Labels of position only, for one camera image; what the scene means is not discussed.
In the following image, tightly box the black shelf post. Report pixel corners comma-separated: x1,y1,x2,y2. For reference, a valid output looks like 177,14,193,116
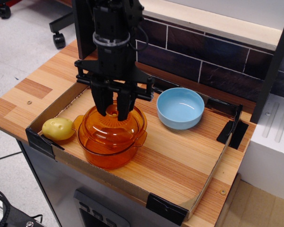
250,28,284,124
71,0,96,60

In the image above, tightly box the light blue bowl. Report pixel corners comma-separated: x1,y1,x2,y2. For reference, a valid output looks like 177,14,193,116
157,87,204,130

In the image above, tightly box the orange transparent pot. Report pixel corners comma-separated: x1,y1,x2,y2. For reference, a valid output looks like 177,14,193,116
73,109,147,169

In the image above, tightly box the black right shelf post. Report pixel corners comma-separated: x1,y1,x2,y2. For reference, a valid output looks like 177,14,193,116
250,28,284,124

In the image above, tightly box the black left shelf post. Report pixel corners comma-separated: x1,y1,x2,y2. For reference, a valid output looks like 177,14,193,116
71,0,96,60

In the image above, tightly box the black office chair base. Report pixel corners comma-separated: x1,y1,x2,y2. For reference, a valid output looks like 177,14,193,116
49,12,74,49

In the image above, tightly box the black caster wheel top left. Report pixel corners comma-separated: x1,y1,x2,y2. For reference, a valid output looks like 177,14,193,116
0,0,11,19

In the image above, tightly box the yellow toy potato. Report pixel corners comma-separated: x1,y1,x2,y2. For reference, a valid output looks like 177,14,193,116
42,117,74,141

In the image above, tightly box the black cable bottom left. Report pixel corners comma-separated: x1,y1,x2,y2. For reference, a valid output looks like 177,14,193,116
0,185,44,227

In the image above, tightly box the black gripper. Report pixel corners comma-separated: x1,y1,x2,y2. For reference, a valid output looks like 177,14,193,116
75,33,154,121

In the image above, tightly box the cardboard fence with black tape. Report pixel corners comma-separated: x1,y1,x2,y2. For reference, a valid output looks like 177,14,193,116
25,55,249,227

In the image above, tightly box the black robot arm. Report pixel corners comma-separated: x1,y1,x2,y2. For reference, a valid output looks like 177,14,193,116
72,0,154,121

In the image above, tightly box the grey toy oven front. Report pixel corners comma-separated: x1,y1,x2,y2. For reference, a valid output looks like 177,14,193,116
73,190,131,227

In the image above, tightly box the white toy sink unit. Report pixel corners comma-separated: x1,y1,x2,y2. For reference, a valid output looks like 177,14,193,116
239,94,284,199

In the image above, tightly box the orange transparent pot lid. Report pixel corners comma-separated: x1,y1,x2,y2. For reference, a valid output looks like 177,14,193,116
77,104,147,155

